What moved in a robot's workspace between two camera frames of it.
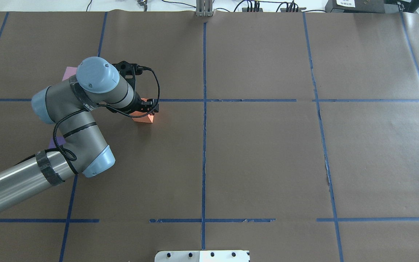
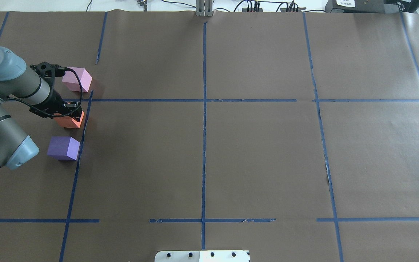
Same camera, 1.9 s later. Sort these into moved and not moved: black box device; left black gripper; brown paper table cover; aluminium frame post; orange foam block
Moved: orange foam block; left black gripper
Not moved: black box device; aluminium frame post; brown paper table cover
